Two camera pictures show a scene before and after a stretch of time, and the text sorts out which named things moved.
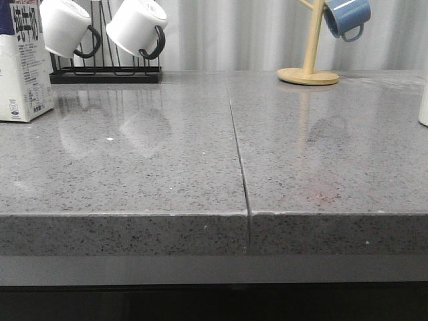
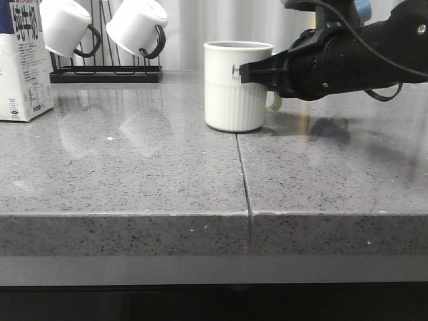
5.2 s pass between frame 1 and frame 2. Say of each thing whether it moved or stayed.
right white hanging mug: stayed
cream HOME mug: moved
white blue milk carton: stayed
